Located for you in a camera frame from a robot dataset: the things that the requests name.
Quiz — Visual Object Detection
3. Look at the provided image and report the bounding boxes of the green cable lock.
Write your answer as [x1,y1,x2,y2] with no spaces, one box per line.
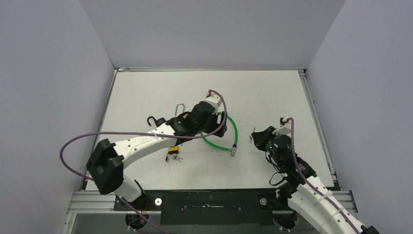
[203,115,239,151]

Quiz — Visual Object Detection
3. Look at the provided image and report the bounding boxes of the brass padlock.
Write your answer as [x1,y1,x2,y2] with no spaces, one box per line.
[174,103,186,116]

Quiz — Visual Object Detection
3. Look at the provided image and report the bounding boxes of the silver cable lock barrel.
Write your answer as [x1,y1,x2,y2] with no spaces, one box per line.
[230,144,237,157]

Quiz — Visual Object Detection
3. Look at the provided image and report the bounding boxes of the yellow black padlock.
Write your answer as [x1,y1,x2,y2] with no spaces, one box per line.
[168,146,179,155]

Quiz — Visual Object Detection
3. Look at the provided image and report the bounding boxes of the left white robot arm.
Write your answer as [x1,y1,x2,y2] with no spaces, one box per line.
[86,97,226,210]

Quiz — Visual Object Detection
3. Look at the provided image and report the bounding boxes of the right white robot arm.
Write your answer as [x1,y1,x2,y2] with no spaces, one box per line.
[251,126,378,234]

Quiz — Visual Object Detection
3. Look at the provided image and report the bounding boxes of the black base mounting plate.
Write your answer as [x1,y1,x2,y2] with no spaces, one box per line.
[133,188,299,228]

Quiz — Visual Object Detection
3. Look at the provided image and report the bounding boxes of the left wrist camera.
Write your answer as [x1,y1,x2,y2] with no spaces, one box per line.
[204,90,222,112]

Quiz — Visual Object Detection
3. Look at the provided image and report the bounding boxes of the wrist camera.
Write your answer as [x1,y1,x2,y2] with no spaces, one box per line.
[204,90,222,112]
[272,117,291,135]

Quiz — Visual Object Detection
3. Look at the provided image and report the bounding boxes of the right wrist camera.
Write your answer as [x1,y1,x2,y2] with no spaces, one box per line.
[272,117,291,135]

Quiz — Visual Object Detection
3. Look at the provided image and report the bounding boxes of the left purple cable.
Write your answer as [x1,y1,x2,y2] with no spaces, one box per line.
[59,89,228,234]

